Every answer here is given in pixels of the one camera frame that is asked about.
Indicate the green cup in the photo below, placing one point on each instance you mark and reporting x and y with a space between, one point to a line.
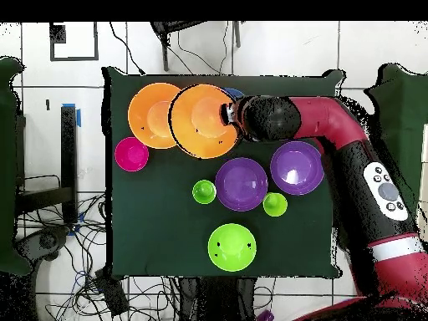
204 192

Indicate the yellow-green cup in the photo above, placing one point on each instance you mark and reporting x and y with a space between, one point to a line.
275 204

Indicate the purple bowl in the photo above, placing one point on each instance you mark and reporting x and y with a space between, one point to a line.
241 184
297 160

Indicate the dark green table cloth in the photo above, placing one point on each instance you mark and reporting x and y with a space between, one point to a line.
160 234

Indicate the blue bowl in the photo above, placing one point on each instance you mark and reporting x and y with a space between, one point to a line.
234 92

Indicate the green bowl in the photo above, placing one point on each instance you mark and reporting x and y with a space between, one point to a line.
232 247

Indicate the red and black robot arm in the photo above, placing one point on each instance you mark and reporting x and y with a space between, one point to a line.
367 187

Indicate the red bowl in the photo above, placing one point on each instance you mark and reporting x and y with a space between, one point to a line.
131 154

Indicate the orange bowl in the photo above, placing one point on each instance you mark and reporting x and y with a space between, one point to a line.
204 120
150 117

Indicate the black table frame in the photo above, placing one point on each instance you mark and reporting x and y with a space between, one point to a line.
68 150

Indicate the white box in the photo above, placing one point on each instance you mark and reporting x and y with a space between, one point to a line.
424 150

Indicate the green cloth covered table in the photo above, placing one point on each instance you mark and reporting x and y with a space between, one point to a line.
6 167
404 110

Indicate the black camera tripod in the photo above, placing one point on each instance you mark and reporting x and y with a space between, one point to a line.
165 50

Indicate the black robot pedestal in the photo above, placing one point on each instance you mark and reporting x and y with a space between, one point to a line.
217 297

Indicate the grey pedestal foot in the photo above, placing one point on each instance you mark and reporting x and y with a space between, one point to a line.
48 240

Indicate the black power adapter box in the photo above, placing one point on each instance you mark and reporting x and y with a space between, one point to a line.
112 294

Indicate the purple plastic item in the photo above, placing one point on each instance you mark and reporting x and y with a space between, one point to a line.
265 316

